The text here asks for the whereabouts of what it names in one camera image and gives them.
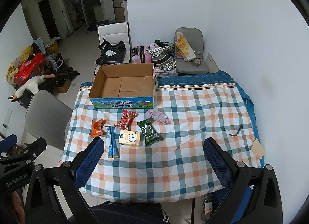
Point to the orange snack packet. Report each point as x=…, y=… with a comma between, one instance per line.
x=97, y=128

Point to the long blue snack packet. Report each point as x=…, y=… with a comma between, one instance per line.
x=112, y=148

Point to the green snack packet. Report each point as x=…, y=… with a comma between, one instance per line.
x=149, y=132

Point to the white goose plush toy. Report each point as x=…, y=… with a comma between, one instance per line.
x=32, y=85

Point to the orange printed snack bag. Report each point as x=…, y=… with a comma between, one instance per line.
x=185, y=49

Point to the open cardboard box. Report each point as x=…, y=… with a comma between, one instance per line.
x=127, y=86

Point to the red snack packet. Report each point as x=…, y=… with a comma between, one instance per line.
x=126, y=119

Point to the small brown cardboard box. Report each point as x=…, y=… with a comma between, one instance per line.
x=63, y=88

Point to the pink suitcase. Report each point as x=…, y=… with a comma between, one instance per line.
x=139, y=54

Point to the leaning beige board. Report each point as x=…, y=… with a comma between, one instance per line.
x=212, y=66

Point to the grey plastic chair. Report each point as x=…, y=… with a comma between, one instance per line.
x=48, y=117

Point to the beige paper pieces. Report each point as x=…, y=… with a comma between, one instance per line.
x=257, y=149

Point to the yellow cloth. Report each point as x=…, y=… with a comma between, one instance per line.
x=16, y=64

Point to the yellow bag on floor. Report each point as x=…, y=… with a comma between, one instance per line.
x=52, y=46

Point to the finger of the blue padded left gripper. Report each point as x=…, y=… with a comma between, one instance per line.
x=31, y=152
x=8, y=143

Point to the red plastic bag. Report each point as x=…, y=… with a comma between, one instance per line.
x=33, y=65

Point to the yellow tissue pack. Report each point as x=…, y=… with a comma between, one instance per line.
x=129, y=138

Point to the tape roll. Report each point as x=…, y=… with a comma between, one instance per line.
x=196, y=62

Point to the grey cushioned chair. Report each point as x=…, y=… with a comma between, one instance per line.
x=196, y=41

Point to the black plastic bag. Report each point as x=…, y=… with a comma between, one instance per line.
x=111, y=53

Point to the plaid quilt table cover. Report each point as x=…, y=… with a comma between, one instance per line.
x=175, y=168

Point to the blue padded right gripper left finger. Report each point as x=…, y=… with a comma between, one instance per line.
x=73, y=175

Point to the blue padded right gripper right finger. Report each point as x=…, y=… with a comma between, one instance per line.
x=232, y=176

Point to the purple knit cloth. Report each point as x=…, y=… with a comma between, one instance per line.
x=157, y=116

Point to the white leather chair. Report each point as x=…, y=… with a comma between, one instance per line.
x=114, y=33

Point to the patterned tote bag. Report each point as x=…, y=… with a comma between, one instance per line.
x=163, y=56

